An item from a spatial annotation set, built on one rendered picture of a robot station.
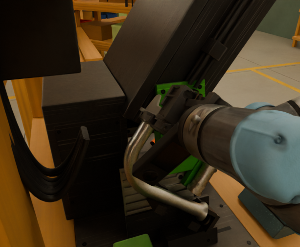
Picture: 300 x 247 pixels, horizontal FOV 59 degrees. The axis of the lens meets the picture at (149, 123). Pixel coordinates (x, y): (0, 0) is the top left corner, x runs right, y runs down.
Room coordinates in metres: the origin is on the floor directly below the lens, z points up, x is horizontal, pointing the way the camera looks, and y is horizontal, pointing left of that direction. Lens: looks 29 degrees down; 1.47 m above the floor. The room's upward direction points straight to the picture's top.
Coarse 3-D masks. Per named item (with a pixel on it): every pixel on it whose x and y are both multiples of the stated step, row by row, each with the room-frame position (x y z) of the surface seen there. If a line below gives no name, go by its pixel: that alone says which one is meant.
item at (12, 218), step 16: (32, 80) 1.12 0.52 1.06; (32, 96) 1.12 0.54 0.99; (0, 112) 0.29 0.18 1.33; (32, 112) 1.11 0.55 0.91; (0, 128) 0.27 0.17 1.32; (0, 144) 0.25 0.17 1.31; (0, 160) 0.23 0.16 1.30; (0, 176) 0.22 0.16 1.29; (16, 176) 0.27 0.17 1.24; (0, 192) 0.20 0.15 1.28; (16, 192) 0.25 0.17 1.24; (0, 208) 0.19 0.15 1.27; (16, 208) 0.23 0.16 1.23; (32, 208) 0.30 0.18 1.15; (0, 224) 0.18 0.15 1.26; (16, 224) 0.21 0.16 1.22; (32, 224) 0.27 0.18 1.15; (0, 240) 0.18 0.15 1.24; (16, 240) 0.20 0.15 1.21; (32, 240) 0.25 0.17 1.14
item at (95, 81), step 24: (96, 72) 0.71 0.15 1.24; (48, 96) 0.54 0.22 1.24; (72, 96) 0.54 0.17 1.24; (96, 96) 0.54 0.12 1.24; (120, 96) 0.55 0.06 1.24; (48, 120) 0.49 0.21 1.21; (72, 120) 0.51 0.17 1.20; (96, 120) 0.52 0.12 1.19; (120, 120) 0.54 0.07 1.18; (72, 144) 0.50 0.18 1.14; (96, 144) 0.52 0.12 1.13; (120, 144) 0.54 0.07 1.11; (96, 168) 0.52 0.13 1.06; (72, 192) 0.50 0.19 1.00; (96, 192) 0.52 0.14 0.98; (120, 192) 0.54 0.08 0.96; (72, 216) 0.50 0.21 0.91
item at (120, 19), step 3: (111, 18) 7.67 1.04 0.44; (114, 18) 7.67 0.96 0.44; (117, 18) 7.67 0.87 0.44; (120, 18) 7.67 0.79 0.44; (123, 18) 7.67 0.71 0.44; (105, 21) 7.15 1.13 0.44; (108, 21) 7.15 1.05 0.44; (111, 21) 7.15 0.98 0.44; (114, 21) 7.23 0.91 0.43; (117, 21) 7.35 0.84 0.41; (120, 21) 7.47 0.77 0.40; (123, 21) 7.58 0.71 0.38
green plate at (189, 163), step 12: (156, 84) 0.53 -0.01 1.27; (168, 84) 0.53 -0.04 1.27; (180, 84) 0.54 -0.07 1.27; (192, 84) 0.55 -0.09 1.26; (204, 84) 0.56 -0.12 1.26; (204, 96) 0.55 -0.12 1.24; (156, 132) 0.56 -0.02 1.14; (192, 156) 0.51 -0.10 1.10; (180, 168) 0.49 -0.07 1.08; (192, 168) 0.50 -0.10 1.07
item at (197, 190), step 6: (204, 168) 0.48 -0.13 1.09; (210, 168) 0.47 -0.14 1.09; (198, 174) 0.48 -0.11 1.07; (204, 174) 0.47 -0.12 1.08; (210, 174) 0.47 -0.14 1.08; (192, 180) 0.48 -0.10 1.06; (198, 180) 0.47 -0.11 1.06; (204, 180) 0.46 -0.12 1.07; (186, 186) 0.47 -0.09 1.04; (192, 186) 0.46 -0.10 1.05; (198, 186) 0.46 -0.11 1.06; (204, 186) 0.46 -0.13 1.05; (192, 192) 0.45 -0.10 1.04; (198, 192) 0.45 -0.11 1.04
